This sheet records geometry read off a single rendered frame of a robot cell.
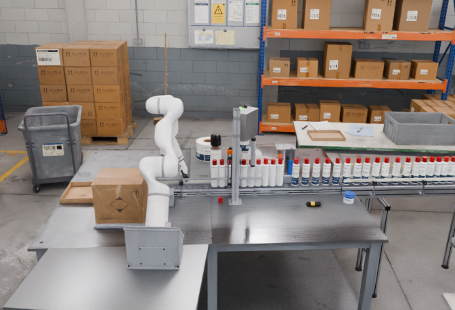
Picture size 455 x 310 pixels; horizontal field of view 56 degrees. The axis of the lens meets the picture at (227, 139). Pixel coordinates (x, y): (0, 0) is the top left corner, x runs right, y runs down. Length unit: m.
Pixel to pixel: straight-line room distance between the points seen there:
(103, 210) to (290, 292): 1.41
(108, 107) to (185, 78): 1.70
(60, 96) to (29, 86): 2.01
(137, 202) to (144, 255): 0.45
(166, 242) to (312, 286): 1.36
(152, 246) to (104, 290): 0.31
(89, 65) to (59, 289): 4.25
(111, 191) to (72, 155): 2.38
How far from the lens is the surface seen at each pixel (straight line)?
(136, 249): 2.35
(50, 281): 2.46
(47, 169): 5.17
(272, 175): 3.08
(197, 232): 2.68
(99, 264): 2.50
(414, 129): 4.44
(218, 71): 7.35
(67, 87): 6.38
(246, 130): 2.77
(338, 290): 3.32
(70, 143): 4.97
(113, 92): 6.23
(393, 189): 3.36
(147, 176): 2.43
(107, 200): 2.72
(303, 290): 3.26
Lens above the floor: 2.27
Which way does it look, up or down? 20 degrees down
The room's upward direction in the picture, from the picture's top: 1 degrees clockwise
